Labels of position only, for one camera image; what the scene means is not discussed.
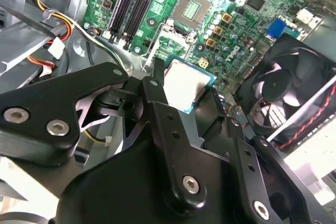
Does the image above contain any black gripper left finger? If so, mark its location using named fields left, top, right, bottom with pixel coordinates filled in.
left=0, top=57, right=209, bottom=211

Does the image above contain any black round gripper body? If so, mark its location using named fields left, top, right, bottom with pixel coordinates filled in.
left=55, top=138, right=259, bottom=224

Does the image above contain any silver CPU green edge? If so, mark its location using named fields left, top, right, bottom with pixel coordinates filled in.
left=162, top=56, right=217, bottom=115

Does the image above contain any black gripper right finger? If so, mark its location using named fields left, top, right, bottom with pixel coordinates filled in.
left=193, top=86, right=315, bottom=224

